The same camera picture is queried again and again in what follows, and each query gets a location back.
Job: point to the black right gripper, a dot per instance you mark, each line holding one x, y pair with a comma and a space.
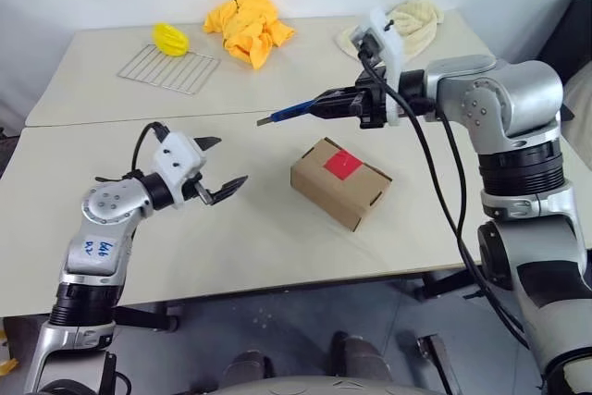
372, 108

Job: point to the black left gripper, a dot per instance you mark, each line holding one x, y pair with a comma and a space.
192, 184

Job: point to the blue utility knife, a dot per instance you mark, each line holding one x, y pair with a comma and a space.
291, 112

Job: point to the cardboard box with red tape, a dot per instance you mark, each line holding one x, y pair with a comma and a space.
333, 191

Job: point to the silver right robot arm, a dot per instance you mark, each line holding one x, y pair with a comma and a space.
509, 90

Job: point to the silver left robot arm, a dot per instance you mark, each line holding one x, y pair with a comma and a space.
106, 205

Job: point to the cream towel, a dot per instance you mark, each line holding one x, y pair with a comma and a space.
421, 25

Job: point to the crumpled yellow cloth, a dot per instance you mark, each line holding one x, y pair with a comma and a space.
250, 25

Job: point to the yellow ridged plastic object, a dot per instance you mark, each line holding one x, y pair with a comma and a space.
170, 39

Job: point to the black table leg with caster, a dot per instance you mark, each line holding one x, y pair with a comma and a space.
148, 318
444, 284

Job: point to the dark brown rounded shape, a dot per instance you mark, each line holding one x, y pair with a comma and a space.
247, 365
361, 358

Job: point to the grey rounded robot body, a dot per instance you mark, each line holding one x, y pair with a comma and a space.
300, 386

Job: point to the black chair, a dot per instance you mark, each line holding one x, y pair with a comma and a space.
569, 29

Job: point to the cream cushion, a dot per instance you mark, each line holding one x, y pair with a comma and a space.
580, 90

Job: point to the dark metal foot plate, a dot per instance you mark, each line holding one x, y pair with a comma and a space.
439, 367

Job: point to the cardboard with yellow tape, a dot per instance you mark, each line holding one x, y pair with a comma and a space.
7, 365

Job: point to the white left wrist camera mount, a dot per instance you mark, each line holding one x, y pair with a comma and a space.
178, 154

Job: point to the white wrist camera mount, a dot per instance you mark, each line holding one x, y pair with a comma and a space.
393, 43
178, 154

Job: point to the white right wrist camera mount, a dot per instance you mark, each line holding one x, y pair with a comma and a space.
393, 43

